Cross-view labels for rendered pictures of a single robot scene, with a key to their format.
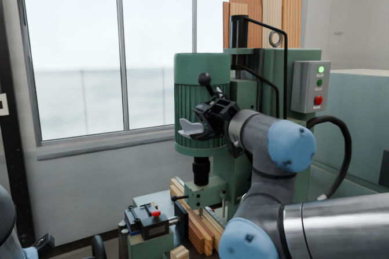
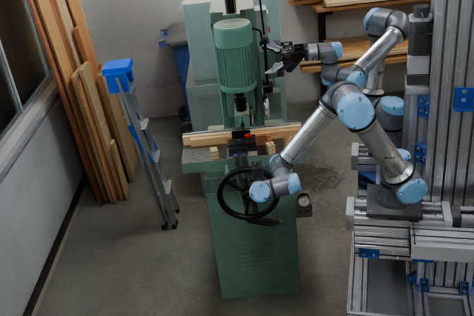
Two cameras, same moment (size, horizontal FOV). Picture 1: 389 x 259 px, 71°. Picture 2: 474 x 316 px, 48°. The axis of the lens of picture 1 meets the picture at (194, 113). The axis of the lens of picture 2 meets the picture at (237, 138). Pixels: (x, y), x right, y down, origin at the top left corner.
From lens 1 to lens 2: 215 cm
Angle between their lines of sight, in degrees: 58
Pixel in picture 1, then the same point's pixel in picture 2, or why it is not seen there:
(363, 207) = (371, 53)
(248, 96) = not seen: hidden behind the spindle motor
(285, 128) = (336, 44)
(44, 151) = not seen: outside the picture
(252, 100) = not seen: hidden behind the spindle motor
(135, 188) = (25, 230)
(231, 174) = (251, 94)
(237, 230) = (357, 74)
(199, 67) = (249, 33)
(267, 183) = (334, 65)
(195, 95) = (248, 51)
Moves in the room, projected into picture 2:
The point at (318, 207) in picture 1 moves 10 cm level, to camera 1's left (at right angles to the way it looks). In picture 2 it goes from (363, 58) to (357, 67)
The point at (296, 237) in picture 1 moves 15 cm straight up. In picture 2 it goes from (365, 68) to (365, 34)
